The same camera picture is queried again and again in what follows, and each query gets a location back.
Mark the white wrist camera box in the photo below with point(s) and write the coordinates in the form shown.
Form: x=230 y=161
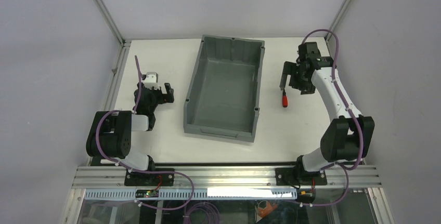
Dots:
x=150 y=80

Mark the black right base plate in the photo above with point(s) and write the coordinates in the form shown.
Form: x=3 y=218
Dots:
x=291 y=176

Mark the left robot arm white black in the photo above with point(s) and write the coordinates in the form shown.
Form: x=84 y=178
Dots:
x=110 y=136

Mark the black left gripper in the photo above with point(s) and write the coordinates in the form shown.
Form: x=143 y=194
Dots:
x=162 y=96

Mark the red handled screwdriver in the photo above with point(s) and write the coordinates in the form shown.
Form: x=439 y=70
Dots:
x=285 y=102

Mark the left aluminium corner post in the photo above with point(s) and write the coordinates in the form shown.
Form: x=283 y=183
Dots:
x=109 y=21

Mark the white slotted cable duct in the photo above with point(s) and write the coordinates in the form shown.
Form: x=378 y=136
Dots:
x=211 y=193

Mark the grey plastic bin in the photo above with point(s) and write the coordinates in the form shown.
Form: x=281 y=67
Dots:
x=224 y=91

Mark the right aluminium corner post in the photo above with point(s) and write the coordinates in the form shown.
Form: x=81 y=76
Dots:
x=340 y=14

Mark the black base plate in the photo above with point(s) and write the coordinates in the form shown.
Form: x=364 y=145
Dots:
x=136 y=179
x=291 y=176

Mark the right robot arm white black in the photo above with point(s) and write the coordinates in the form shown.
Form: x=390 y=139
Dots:
x=315 y=131

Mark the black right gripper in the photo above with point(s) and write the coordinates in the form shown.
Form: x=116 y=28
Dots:
x=294 y=76

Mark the orange object under table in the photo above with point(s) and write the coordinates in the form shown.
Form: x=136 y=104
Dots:
x=264 y=208

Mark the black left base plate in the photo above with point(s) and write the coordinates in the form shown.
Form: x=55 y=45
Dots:
x=136 y=179

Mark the aluminium corner post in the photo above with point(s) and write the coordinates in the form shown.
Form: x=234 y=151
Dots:
x=109 y=21
x=340 y=14

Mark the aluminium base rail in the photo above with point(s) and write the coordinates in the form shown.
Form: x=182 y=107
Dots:
x=202 y=177

